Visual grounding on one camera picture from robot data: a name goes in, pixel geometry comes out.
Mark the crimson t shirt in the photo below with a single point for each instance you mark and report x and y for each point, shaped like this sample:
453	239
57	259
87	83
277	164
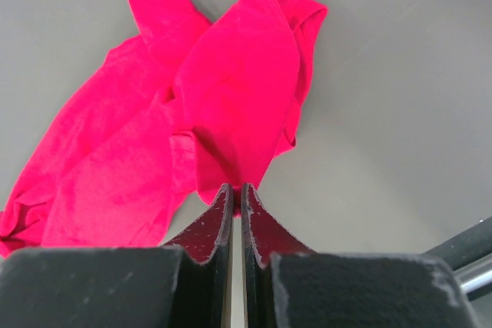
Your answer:
183	107

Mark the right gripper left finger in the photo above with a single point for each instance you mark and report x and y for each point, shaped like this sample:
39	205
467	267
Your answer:
185	282

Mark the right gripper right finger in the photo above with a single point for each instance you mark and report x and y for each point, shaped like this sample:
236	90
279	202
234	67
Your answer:
287	284

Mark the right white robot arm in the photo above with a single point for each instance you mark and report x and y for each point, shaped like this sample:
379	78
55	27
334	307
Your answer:
469	259

